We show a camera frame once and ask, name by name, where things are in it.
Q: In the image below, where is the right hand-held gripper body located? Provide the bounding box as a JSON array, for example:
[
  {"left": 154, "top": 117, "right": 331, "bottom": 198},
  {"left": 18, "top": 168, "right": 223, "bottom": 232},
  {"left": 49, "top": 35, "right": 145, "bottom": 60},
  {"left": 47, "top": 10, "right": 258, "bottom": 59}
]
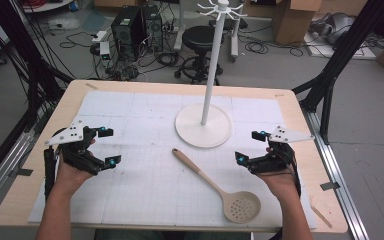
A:
[{"left": 246, "top": 125, "right": 316, "bottom": 176}]

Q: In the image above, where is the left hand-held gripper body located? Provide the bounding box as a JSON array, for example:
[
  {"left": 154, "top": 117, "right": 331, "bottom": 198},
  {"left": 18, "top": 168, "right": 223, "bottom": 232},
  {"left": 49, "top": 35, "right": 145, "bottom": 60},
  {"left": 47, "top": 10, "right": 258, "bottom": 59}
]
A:
[{"left": 44, "top": 120, "right": 109, "bottom": 176}]

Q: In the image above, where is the beige slotted spoon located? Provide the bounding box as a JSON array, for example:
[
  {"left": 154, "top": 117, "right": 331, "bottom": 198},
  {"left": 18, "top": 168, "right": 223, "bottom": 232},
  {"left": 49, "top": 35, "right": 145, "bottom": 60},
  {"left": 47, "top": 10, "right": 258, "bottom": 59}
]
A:
[{"left": 171, "top": 148, "right": 262, "bottom": 225}]

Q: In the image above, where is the white hook rack stand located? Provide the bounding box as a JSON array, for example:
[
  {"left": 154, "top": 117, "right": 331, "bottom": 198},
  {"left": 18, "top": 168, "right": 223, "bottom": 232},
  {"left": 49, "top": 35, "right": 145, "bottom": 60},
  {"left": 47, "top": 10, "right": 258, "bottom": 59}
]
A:
[{"left": 174, "top": 0, "right": 249, "bottom": 149}]

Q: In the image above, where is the person's right hand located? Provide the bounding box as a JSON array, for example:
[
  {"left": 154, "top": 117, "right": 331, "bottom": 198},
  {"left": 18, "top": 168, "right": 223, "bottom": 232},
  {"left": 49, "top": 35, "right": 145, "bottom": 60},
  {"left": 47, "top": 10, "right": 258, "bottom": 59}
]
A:
[{"left": 256, "top": 146, "right": 302, "bottom": 202}]

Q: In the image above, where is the person's left hand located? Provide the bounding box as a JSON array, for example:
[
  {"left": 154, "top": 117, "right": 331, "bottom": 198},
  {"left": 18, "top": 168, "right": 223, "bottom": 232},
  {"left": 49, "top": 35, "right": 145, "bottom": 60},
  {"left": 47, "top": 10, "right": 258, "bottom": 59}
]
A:
[{"left": 54, "top": 138, "right": 97, "bottom": 198}]

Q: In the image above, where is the white grid mat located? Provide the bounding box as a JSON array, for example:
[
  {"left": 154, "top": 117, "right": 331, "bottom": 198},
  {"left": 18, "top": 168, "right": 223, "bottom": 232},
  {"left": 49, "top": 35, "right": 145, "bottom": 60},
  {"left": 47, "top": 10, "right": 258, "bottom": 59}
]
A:
[{"left": 27, "top": 90, "right": 318, "bottom": 230}]

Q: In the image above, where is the black tape strip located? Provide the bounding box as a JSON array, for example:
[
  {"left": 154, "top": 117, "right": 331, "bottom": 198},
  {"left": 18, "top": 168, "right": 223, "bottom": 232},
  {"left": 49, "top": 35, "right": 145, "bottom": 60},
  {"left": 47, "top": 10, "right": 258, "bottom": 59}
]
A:
[
  {"left": 319, "top": 181, "right": 341, "bottom": 192},
  {"left": 7, "top": 167, "right": 34, "bottom": 178}
]

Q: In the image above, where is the thin wooden stick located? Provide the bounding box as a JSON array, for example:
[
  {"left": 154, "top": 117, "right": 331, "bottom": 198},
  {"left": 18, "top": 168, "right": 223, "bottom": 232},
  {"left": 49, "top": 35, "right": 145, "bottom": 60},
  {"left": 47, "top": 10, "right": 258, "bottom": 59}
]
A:
[{"left": 309, "top": 203, "right": 334, "bottom": 230}]

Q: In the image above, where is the white power adapter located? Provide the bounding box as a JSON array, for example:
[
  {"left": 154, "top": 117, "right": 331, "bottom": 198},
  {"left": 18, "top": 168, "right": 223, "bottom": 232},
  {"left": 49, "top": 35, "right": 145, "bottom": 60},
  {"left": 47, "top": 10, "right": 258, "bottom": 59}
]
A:
[{"left": 98, "top": 41, "right": 112, "bottom": 62}]

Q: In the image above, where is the white power strip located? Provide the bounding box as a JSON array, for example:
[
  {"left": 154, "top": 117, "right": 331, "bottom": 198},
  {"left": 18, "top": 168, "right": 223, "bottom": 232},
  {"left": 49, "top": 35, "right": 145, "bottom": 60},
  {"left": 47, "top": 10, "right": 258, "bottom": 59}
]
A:
[{"left": 91, "top": 30, "right": 109, "bottom": 44}]

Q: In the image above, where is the large black computer tower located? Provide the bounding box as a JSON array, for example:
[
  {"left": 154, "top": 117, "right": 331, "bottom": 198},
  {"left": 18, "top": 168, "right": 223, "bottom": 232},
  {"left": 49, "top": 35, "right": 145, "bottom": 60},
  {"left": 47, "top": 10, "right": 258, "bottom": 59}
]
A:
[{"left": 110, "top": 5, "right": 145, "bottom": 62}]

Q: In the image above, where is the slim black computer tower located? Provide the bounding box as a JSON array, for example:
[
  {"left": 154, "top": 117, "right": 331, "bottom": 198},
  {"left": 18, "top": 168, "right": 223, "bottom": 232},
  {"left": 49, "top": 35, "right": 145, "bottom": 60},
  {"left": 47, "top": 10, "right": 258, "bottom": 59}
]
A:
[{"left": 141, "top": 4, "right": 165, "bottom": 53}]

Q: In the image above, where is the black round stool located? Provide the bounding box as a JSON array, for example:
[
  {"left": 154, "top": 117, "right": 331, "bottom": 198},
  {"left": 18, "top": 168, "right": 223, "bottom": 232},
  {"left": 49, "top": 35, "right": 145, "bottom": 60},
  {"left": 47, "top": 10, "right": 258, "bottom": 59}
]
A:
[{"left": 174, "top": 25, "right": 226, "bottom": 86}]

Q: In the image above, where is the tall cardboard box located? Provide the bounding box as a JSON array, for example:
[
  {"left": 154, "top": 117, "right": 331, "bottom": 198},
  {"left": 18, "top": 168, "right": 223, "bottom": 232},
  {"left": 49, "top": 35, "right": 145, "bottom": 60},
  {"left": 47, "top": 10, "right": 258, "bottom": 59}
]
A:
[{"left": 271, "top": 0, "right": 323, "bottom": 46}]

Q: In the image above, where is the white flat board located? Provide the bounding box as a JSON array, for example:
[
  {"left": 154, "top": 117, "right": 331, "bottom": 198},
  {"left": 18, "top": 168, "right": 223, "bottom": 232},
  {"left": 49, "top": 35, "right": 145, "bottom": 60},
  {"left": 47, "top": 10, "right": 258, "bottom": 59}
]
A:
[{"left": 304, "top": 31, "right": 378, "bottom": 61}]

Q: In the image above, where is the grey rounded device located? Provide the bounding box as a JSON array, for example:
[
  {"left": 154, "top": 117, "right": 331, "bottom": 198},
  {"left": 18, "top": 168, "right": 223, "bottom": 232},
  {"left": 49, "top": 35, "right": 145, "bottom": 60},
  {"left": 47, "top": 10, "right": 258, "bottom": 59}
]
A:
[{"left": 309, "top": 12, "right": 357, "bottom": 46}]

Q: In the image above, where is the aluminium rail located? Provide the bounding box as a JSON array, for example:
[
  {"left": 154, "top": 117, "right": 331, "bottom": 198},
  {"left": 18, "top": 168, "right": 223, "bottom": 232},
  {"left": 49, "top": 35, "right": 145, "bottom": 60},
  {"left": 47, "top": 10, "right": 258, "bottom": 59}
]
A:
[
  {"left": 301, "top": 107, "right": 370, "bottom": 240},
  {"left": 0, "top": 108, "right": 48, "bottom": 219}
]

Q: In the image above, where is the coiled black cable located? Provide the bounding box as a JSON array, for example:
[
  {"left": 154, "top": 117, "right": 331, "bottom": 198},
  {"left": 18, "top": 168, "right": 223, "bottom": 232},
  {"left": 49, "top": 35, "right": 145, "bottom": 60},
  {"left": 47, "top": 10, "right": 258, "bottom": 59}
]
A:
[{"left": 244, "top": 39, "right": 270, "bottom": 56}]

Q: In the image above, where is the black metal frame stand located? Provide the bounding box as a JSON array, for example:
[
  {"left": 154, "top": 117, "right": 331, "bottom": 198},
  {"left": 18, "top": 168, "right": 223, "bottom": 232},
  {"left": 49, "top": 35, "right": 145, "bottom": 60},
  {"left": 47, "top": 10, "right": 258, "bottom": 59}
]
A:
[
  {"left": 292, "top": 0, "right": 384, "bottom": 145},
  {"left": 0, "top": 0, "right": 75, "bottom": 191}
]

